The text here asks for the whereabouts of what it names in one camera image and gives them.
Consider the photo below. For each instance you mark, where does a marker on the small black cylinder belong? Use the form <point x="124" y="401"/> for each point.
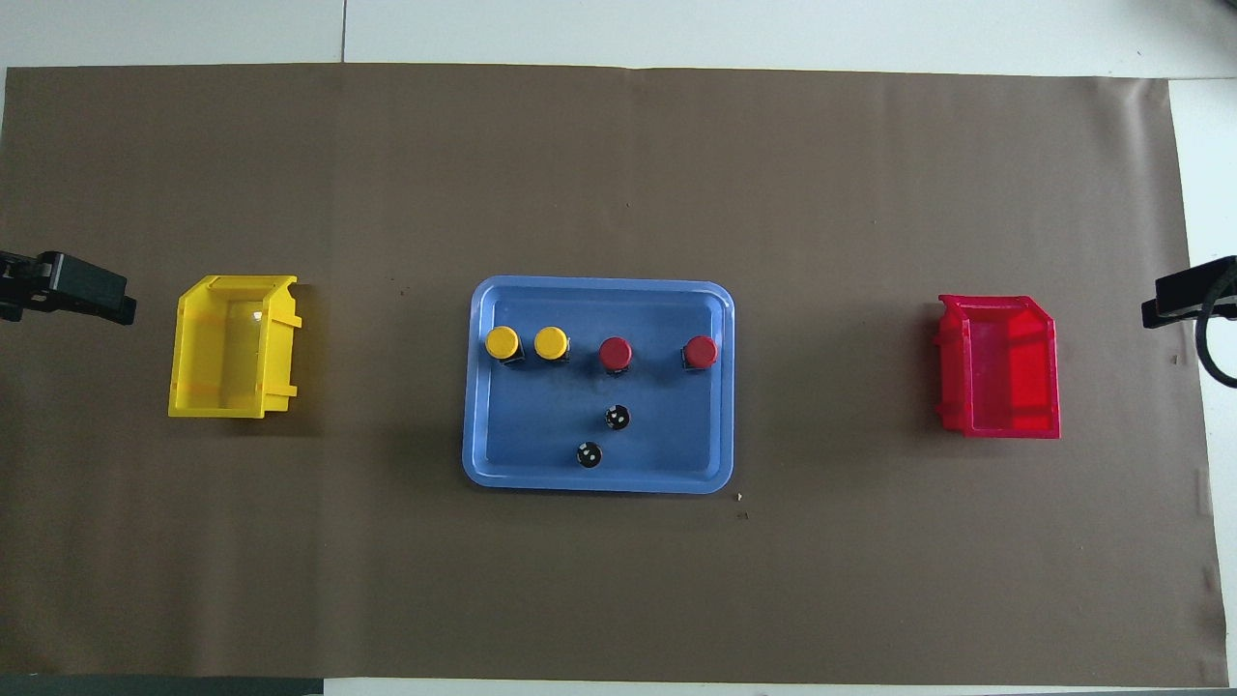
<point x="618" y="418"/>
<point x="589" y="454"/>

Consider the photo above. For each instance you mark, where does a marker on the yellow-capped bottle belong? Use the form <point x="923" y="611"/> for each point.
<point x="503" y="342"/>
<point x="551" y="342"/>

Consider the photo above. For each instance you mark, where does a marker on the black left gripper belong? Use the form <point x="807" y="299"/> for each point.
<point x="19" y="285"/>

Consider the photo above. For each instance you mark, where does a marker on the blue plastic tray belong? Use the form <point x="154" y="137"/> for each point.
<point x="541" y="425"/>

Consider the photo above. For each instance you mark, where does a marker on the red plastic bin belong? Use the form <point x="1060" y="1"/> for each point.
<point x="1005" y="377"/>

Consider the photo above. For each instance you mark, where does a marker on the brown paper table mat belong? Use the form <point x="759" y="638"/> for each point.
<point x="618" y="145"/>

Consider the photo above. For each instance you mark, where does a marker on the yellow plastic bin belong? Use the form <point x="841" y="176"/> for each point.
<point x="222" y="358"/>

